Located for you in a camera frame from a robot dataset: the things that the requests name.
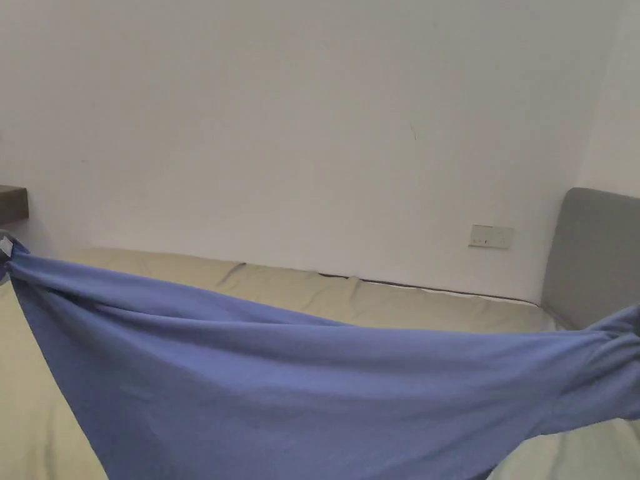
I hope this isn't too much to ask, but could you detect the blue shirt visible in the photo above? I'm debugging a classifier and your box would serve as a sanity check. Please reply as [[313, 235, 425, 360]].
[[4, 237, 640, 480]]

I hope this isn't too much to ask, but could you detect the dark wooden shelf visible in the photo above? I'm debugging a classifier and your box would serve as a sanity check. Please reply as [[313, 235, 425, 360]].
[[0, 184, 30, 224]]

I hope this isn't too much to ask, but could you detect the grey padded headboard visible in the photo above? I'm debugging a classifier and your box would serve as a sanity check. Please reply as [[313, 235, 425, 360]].
[[539, 187, 640, 332]]

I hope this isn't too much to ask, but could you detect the white wall socket plate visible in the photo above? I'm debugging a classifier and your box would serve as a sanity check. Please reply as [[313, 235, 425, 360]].
[[467, 224, 515, 250]]

